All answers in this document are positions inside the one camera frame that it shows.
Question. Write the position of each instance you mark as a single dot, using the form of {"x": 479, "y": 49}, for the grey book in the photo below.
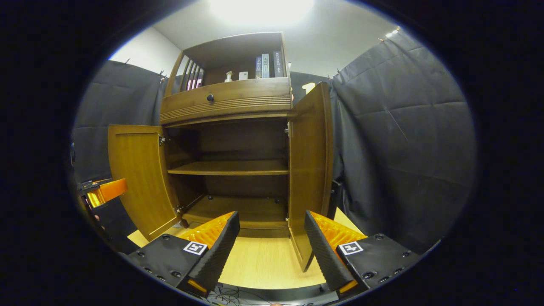
{"x": 265, "y": 66}

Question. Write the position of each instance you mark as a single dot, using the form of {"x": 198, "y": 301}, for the small white box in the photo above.
{"x": 243, "y": 75}

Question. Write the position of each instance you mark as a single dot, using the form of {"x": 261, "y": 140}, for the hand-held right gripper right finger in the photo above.
{"x": 323, "y": 250}

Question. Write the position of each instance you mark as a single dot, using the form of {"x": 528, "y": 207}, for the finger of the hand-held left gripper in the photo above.
{"x": 110, "y": 190}

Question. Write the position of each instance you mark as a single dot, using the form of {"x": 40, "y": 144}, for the white pump bottle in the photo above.
{"x": 228, "y": 77}

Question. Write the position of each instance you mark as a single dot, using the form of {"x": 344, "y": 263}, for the wooden cabinet door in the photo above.
{"x": 136, "y": 178}
{"x": 308, "y": 170}

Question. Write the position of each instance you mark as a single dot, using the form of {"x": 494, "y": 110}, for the wooden inner cabinet shelf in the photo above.
{"x": 229, "y": 168}

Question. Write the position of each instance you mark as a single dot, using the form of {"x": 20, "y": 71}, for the large ceiling light panel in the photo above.
{"x": 259, "y": 10}

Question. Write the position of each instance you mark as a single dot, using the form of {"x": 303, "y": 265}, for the wooden double-door shoe cabinet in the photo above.
{"x": 242, "y": 140}

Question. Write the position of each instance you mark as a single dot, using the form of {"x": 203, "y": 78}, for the black backdrop cloth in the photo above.
{"x": 403, "y": 148}

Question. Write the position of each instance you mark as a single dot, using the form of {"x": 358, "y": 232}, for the black book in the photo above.
{"x": 278, "y": 63}

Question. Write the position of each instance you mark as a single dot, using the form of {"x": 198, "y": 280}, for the dark blue book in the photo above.
{"x": 258, "y": 68}

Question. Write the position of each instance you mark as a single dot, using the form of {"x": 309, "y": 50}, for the wooden cabinet drawer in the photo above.
{"x": 238, "y": 100}

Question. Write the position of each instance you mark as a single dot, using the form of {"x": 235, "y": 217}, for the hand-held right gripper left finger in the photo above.
{"x": 221, "y": 250}

